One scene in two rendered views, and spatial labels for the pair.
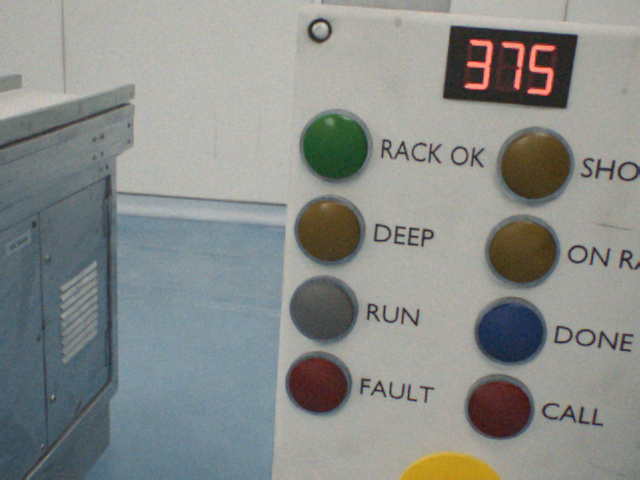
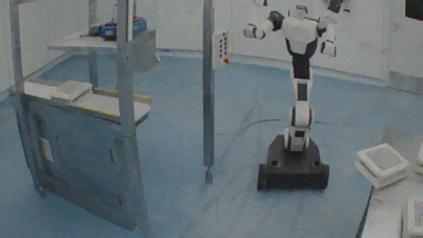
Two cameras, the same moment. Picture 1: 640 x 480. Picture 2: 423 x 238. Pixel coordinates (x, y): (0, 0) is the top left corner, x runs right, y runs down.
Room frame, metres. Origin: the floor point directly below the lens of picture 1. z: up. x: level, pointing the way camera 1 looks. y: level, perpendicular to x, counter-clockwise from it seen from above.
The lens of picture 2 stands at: (-0.39, 2.62, 1.84)
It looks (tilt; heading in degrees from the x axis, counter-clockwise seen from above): 25 degrees down; 287
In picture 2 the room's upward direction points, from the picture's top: straight up
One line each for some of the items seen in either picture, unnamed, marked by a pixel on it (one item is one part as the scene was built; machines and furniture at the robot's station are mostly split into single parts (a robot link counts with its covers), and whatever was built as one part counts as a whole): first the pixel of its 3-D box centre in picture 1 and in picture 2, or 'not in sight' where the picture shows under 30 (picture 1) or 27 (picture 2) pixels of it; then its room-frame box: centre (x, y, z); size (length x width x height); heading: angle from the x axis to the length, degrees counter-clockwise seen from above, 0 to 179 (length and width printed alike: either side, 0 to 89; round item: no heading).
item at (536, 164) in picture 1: (535, 165); not in sight; (0.32, -0.08, 1.10); 0.03 x 0.01 x 0.03; 83
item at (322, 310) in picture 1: (323, 310); not in sight; (0.33, 0.00, 1.03); 0.03 x 0.01 x 0.03; 83
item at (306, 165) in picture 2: not in sight; (295, 150); (-0.20, -0.31, 0.19); 0.64 x 0.52 x 0.33; 99
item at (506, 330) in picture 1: (510, 333); not in sight; (0.32, -0.08, 1.03); 0.03 x 0.01 x 0.03; 83
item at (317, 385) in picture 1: (317, 385); not in sight; (0.33, 0.00, 0.99); 0.03 x 0.01 x 0.03; 83
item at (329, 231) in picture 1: (329, 231); not in sight; (0.33, 0.00, 1.07); 0.03 x 0.01 x 0.03; 83
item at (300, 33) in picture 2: not in sight; (302, 34); (-0.20, -0.39, 1.14); 0.34 x 0.30 x 0.36; 167
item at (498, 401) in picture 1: (499, 409); not in sight; (0.32, -0.08, 0.99); 0.03 x 0.01 x 0.03; 83
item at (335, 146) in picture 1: (335, 146); not in sight; (0.33, 0.00, 1.10); 0.03 x 0.01 x 0.03; 83
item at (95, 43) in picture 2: not in sight; (96, 40); (0.87, 0.73, 1.31); 0.62 x 0.38 x 0.04; 173
